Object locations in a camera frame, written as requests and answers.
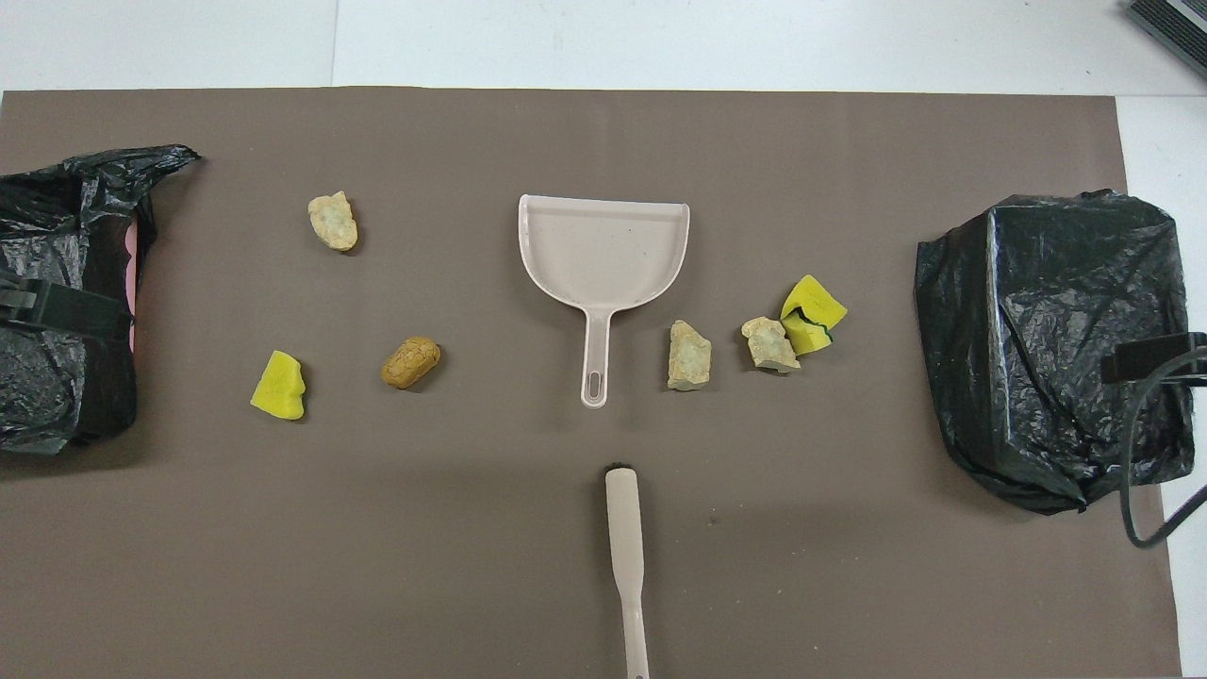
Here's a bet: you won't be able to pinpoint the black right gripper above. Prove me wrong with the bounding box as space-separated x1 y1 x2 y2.
1101 332 1207 384

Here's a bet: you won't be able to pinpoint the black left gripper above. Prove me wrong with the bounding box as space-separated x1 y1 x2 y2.
0 278 134 344

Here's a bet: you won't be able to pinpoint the yellow sponge piece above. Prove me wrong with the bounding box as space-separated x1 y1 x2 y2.
250 350 306 422

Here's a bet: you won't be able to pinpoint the beige sponge chunk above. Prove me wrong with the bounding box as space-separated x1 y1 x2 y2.
740 316 802 375
667 320 714 391
307 190 360 254

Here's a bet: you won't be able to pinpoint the yellow green scouring sponge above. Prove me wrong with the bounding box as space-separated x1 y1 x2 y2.
780 273 849 358

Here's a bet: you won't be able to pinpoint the brown sponge lump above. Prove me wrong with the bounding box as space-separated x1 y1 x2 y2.
381 337 442 390

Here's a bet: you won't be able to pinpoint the beige plastic dustpan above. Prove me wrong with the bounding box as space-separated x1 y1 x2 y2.
518 194 691 409

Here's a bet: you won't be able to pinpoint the beige hand brush black bristles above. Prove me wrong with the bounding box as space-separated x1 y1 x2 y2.
604 460 652 679

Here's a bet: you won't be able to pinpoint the pink bin black bag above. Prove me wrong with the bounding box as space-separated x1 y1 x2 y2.
0 144 202 456

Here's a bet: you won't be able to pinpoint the flat bin black bag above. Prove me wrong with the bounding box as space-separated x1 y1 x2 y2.
913 189 1197 516

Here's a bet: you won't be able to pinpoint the grey ribbed device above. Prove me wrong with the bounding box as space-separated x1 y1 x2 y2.
1127 0 1207 81

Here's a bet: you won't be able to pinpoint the brown table mat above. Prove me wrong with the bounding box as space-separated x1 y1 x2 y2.
0 87 1184 679

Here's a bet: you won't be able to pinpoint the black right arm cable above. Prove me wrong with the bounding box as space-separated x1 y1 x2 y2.
1119 347 1207 549

